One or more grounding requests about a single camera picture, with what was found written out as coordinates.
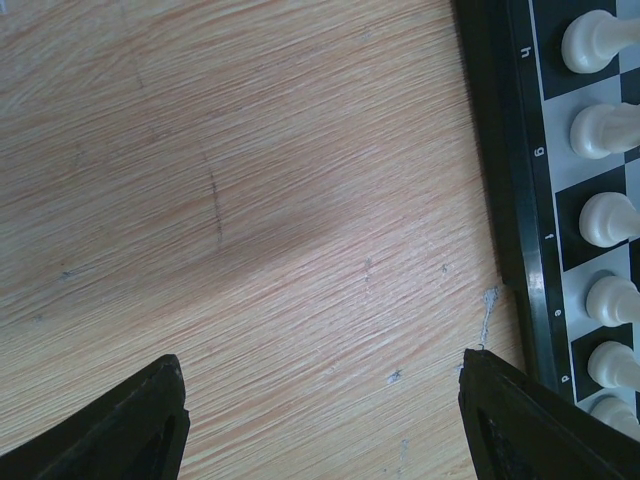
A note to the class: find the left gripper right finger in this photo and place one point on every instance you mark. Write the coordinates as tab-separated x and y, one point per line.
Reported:
518	429

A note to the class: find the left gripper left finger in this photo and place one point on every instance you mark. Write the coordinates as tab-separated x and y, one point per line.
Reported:
136	430

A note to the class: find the black chess board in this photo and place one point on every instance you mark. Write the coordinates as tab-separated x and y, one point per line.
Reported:
524	100

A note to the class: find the white bishop c file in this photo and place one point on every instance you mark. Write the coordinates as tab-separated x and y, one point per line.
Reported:
618	415

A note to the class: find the white queen d file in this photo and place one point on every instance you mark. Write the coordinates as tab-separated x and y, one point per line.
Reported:
613	365

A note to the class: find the white king e file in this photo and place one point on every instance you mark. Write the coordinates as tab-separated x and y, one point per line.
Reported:
613	301

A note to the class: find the white bishop f file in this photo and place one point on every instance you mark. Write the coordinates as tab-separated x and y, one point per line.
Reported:
608	219

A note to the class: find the white knight g file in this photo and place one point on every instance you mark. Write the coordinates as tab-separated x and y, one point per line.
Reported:
603	129

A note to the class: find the white rook h file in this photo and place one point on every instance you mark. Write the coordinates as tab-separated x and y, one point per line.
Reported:
593	39

